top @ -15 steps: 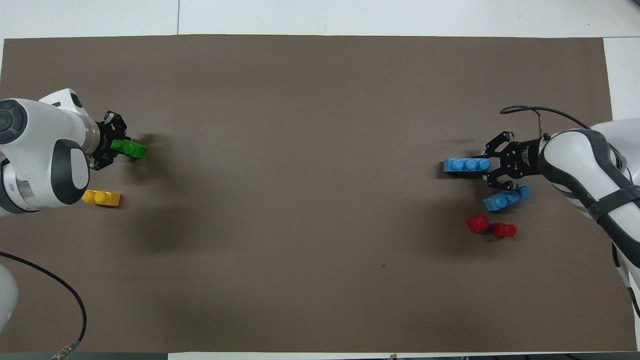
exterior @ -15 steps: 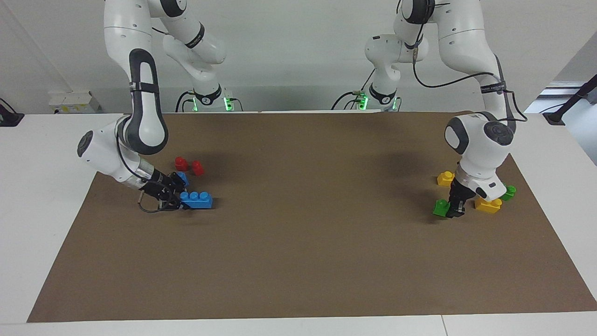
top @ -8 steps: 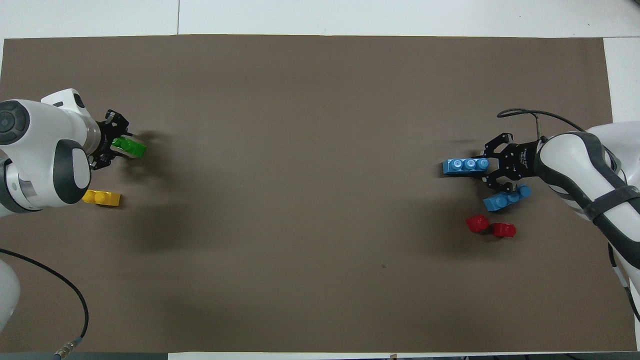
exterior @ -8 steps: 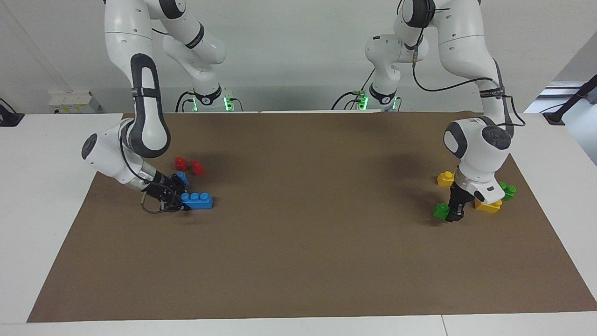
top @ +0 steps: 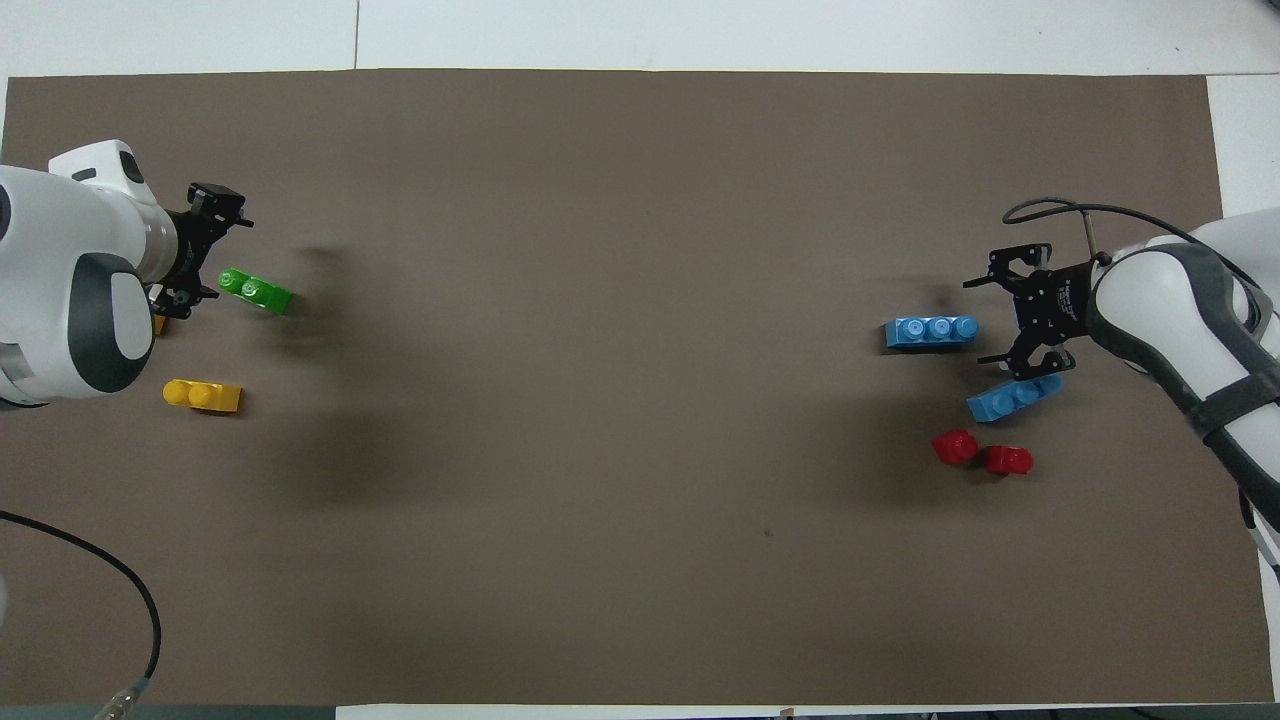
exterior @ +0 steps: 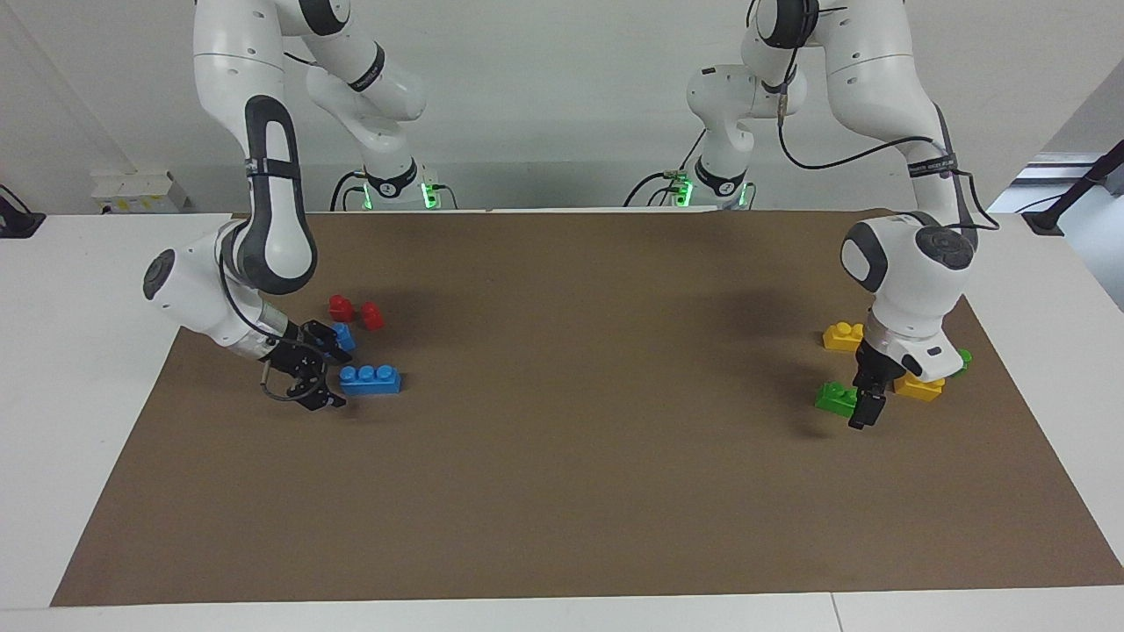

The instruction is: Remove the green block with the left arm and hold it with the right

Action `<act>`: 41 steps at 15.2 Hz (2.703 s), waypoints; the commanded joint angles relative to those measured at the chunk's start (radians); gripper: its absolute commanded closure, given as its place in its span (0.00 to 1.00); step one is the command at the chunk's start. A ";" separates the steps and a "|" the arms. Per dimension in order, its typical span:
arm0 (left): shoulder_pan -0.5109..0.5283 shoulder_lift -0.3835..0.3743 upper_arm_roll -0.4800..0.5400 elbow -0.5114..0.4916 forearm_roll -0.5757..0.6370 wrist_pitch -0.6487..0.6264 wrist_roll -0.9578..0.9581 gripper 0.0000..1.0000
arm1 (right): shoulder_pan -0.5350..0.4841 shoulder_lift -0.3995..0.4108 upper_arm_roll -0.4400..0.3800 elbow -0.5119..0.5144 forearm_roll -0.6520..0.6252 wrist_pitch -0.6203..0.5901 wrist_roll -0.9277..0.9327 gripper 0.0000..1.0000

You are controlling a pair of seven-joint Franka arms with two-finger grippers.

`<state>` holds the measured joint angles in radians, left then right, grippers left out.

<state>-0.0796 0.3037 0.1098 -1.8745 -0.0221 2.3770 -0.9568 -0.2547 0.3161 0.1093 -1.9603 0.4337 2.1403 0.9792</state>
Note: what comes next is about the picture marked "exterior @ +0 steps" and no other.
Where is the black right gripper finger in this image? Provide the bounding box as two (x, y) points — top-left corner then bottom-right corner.
(293, 378), (347, 412)
(302, 321), (353, 363)

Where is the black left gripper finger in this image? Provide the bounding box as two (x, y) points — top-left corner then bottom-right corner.
(847, 391), (885, 432)

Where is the yellow two-stud toy block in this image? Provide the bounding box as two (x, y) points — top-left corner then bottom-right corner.
(822, 321), (871, 354)
(892, 372), (947, 404)

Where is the brown table mat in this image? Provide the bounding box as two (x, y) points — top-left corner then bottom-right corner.
(50, 209), (1124, 608)

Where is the black stand pole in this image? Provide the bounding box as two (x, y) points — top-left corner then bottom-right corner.
(1020, 138), (1124, 237)

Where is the black table clamp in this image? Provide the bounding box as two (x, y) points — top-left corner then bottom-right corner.
(0, 183), (47, 241)

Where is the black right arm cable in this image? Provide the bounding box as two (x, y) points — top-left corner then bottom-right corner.
(215, 250), (308, 405)

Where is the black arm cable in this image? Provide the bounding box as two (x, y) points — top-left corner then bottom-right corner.
(215, 250), (308, 405)
(776, 53), (1002, 234)

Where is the black right base cable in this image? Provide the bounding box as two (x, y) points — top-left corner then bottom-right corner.
(329, 170), (370, 212)

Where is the black base cable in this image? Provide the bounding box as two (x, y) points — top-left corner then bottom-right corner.
(329, 170), (370, 212)
(623, 169), (696, 209)

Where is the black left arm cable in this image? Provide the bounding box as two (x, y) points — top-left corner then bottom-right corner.
(776, 53), (1002, 234)

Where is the black left base cable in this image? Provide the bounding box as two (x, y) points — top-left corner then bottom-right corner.
(623, 169), (696, 209)

